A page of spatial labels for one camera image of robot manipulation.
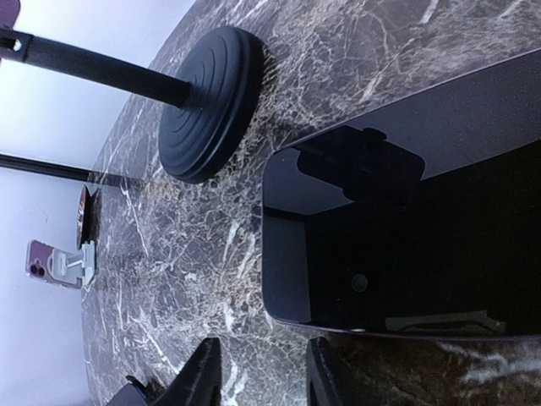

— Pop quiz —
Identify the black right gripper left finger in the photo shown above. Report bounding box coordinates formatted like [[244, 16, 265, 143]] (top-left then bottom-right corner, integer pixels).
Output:
[[152, 337, 222, 406]]

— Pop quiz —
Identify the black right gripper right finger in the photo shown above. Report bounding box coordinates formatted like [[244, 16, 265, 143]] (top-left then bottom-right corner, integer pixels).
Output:
[[306, 337, 380, 405]]

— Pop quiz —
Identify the dark phone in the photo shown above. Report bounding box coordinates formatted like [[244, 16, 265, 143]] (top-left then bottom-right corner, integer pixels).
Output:
[[262, 51, 540, 340]]

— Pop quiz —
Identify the purple phone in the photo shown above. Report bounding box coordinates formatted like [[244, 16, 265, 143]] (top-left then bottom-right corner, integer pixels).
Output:
[[25, 240, 61, 286], [0, 0, 20, 28]]

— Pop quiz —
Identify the white folding phone stand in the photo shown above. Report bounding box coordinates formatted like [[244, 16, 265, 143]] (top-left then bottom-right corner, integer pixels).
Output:
[[47, 241, 96, 289]]

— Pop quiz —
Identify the purple phone in clear case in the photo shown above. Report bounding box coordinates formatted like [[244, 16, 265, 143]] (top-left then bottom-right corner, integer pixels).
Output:
[[25, 240, 61, 286]]

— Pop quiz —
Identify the black rear gooseneck phone stand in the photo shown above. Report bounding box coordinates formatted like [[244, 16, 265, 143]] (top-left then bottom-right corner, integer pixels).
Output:
[[1, 25, 265, 184]]

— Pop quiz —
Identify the red patterned round plate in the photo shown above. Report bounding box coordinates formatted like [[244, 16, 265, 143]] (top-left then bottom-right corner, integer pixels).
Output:
[[76, 185, 101, 249]]

